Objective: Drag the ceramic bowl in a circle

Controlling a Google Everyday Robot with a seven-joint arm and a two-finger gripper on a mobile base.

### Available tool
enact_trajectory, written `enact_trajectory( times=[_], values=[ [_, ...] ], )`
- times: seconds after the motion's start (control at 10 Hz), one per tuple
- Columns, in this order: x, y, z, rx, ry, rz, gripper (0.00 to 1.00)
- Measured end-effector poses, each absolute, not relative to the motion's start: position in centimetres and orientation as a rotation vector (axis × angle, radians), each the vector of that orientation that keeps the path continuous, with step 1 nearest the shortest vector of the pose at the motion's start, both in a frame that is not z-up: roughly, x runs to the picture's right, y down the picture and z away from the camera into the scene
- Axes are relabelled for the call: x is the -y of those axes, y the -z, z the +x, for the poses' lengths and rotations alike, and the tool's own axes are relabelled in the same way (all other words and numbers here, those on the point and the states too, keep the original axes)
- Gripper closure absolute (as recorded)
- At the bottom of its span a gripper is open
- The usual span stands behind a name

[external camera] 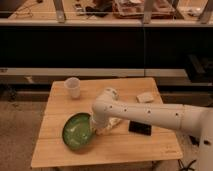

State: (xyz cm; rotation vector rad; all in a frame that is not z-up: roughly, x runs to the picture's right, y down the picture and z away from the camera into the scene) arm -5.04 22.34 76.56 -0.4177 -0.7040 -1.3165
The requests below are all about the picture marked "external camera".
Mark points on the green ceramic bowl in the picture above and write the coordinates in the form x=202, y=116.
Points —
x=76, y=132

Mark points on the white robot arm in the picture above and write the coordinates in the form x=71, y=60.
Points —
x=192, y=120

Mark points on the clear plastic cup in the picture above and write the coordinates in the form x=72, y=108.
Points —
x=72, y=85

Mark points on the small beige sponge piece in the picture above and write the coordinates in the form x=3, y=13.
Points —
x=145, y=98

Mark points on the small black rectangular block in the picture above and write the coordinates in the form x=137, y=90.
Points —
x=140, y=128

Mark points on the black device on shelf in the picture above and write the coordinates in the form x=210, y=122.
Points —
x=99, y=11

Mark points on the cluttered tray on shelf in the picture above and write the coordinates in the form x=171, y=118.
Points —
x=135, y=8

